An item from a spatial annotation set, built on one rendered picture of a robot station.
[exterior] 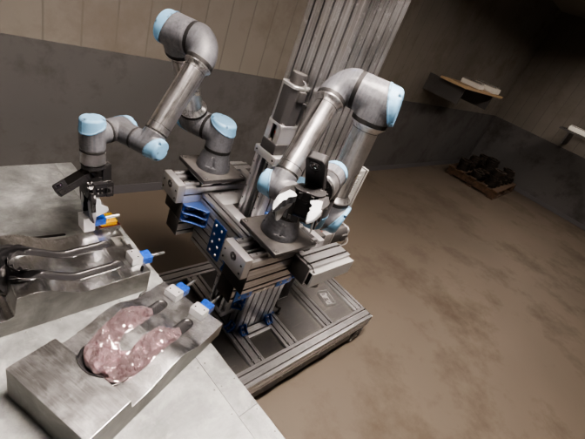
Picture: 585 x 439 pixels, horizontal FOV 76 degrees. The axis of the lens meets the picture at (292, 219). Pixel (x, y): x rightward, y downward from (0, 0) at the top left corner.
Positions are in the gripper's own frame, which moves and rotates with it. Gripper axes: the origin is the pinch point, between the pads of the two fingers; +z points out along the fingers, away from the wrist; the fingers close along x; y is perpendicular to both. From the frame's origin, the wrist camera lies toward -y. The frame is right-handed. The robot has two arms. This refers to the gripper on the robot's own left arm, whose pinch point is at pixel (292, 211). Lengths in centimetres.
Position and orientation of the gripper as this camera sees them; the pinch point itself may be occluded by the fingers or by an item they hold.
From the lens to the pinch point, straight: 73.7
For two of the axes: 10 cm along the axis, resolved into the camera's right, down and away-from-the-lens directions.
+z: -3.6, 3.8, -8.5
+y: -2.1, 8.6, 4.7
